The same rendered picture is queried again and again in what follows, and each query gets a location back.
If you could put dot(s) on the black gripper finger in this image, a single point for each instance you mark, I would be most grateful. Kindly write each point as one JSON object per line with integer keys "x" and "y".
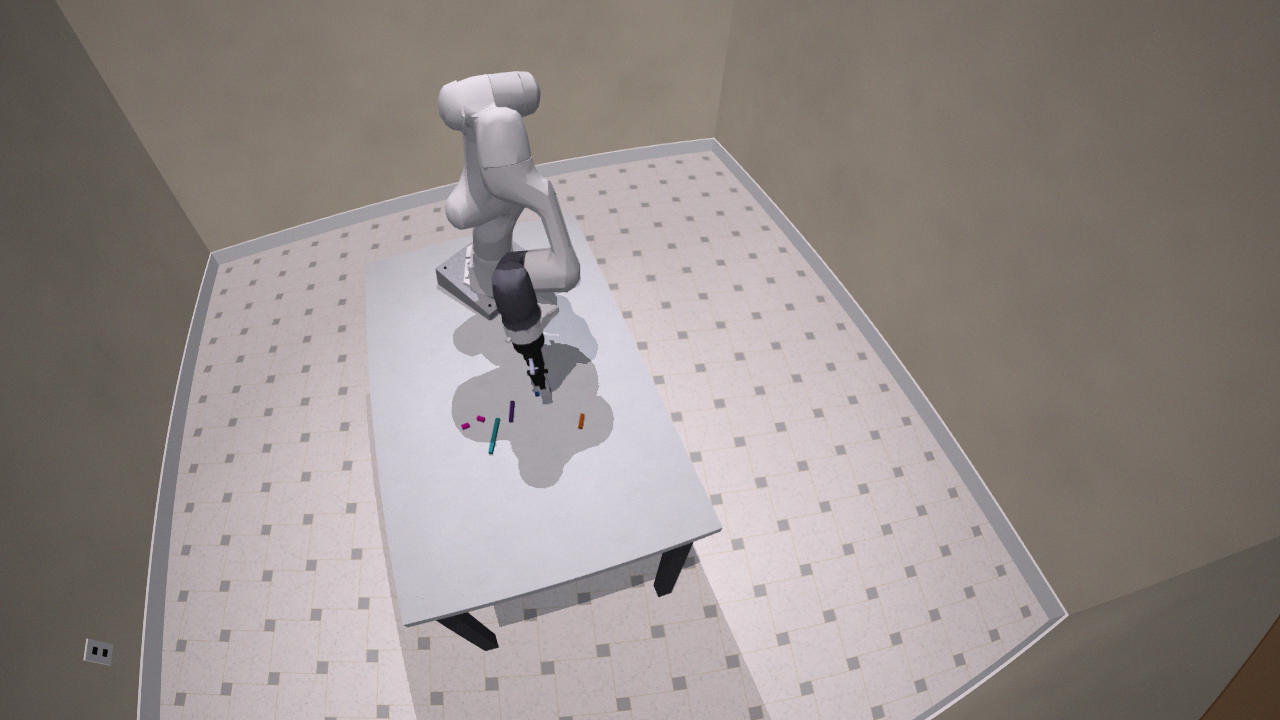
{"x": 538, "y": 379}
{"x": 544, "y": 370}

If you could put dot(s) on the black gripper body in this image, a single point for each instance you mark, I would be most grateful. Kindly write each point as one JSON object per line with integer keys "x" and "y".
{"x": 529, "y": 350}

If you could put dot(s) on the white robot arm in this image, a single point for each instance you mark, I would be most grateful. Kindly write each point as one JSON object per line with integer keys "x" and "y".
{"x": 508, "y": 173}

